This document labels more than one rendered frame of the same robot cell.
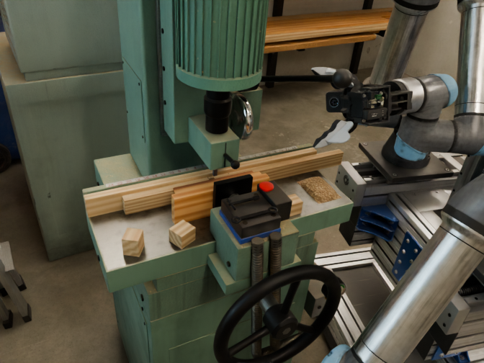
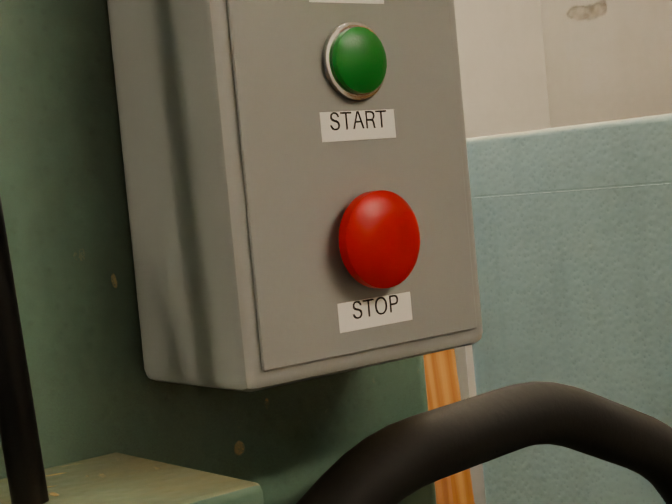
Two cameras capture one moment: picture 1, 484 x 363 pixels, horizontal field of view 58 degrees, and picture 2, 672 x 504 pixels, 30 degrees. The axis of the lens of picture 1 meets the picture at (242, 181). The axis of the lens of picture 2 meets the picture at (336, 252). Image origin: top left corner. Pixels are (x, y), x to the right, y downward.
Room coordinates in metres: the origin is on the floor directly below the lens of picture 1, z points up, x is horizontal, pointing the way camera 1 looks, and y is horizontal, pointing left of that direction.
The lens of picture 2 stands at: (1.15, -0.31, 1.38)
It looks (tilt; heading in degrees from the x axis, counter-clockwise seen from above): 3 degrees down; 80
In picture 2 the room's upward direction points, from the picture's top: 5 degrees counter-clockwise
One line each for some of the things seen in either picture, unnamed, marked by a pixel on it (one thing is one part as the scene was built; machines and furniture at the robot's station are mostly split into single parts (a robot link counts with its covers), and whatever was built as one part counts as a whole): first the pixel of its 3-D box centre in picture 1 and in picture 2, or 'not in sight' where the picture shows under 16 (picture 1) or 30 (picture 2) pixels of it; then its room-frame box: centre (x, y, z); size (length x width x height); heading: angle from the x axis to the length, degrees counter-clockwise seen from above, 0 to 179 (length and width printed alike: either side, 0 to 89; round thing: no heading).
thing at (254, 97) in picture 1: (241, 106); not in sight; (1.10, 0.02, 1.02); 0.09 x 0.07 x 0.12; 119
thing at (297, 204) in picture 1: (292, 204); not in sight; (0.81, -0.12, 0.92); 0.03 x 0.03 x 0.03; 31
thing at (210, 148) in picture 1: (213, 142); not in sight; (0.88, 0.07, 1.03); 0.14 x 0.07 x 0.09; 29
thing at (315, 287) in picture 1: (313, 289); not in sight; (0.87, -0.23, 0.58); 0.12 x 0.08 x 0.08; 29
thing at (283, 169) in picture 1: (243, 178); not in sight; (0.90, 0.00, 0.92); 0.60 x 0.02 x 0.04; 119
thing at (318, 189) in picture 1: (319, 186); not in sight; (0.91, -0.20, 0.91); 0.10 x 0.07 x 0.02; 29
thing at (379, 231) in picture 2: not in sight; (380, 239); (1.23, 0.07, 1.36); 0.03 x 0.01 x 0.03; 29
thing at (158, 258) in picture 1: (233, 227); not in sight; (0.77, 0.01, 0.87); 0.61 x 0.30 x 0.06; 119
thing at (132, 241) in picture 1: (133, 242); not in sight; (0.64, 0.21, 0.92); 0.04 x 0.03 x 0.04; 176
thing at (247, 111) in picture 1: (239, 117); not in sight; (1.04, 0.02, 1.02); 0.12 x 0.03 x 0.12; 29
